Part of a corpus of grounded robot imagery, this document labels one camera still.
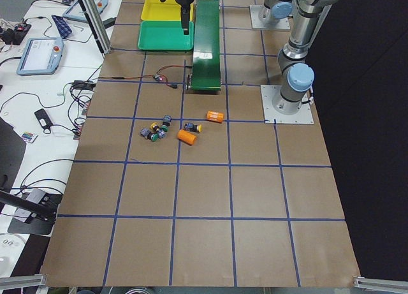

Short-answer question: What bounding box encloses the plain orange cylinder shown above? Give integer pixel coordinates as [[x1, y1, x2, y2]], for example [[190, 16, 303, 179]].
[[177, 129, 197, 145]]

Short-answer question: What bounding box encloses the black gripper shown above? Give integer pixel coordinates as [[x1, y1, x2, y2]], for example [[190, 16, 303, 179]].
[[175, 0, 194, 35]]

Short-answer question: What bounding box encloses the teach pendant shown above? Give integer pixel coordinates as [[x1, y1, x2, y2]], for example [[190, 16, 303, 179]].
[[17, 37, 64, 76], [62, 0, 110, 24]]

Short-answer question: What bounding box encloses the green conveyor belt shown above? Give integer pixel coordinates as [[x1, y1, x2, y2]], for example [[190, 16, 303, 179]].
[[186, 0, 221, 91]]

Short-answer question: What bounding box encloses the near teach pendant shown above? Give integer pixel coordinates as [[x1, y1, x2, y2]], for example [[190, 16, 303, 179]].
[[17, 37, 64, 76]]

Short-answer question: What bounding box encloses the red black power cable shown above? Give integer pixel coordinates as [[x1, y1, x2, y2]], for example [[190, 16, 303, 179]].
[[95, 64, 194, 88]]

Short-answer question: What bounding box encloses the yellow plastic tray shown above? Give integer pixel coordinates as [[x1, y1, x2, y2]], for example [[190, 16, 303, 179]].
[[141, 0, 181, 22]]

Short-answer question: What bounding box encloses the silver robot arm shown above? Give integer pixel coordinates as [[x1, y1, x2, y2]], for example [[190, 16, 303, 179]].
[[264, 0, 339, 115]]

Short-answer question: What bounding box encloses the black power adapter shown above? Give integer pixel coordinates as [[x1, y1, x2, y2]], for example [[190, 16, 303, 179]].
[[34, 108, 54, 129]]

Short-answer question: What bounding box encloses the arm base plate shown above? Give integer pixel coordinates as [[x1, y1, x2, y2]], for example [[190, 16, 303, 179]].
[[249, 2, 293, 31], [260, 85, 314, 125]]

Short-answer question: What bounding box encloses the far teach pendant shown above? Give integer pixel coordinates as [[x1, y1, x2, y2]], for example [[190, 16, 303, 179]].
[[62, 0, 110, 24]]

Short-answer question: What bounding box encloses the blue plaid cloth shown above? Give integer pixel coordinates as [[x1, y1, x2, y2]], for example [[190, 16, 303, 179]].
[[52, 15, 73, 39]]

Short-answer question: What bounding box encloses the yellow push button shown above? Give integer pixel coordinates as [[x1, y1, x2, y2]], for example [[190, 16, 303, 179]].
[[150, 122, 162, 134], [184, 122, 202, 133]]

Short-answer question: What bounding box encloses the green plastic tray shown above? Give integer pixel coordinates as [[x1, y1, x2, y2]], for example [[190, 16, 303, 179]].
[[138, 20, 194, 51]]

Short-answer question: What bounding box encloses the aluminium frame post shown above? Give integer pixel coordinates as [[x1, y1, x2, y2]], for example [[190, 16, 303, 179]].
[[77, 0, 112, 55]]

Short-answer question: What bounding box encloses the orange cylinder with 4680 print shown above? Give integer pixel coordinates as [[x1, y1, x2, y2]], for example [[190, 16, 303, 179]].
[[206, 110, 224, 123]]

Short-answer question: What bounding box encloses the small motor controller board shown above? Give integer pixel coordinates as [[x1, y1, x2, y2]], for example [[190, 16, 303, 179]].
[[153, 74, 168, 82]]

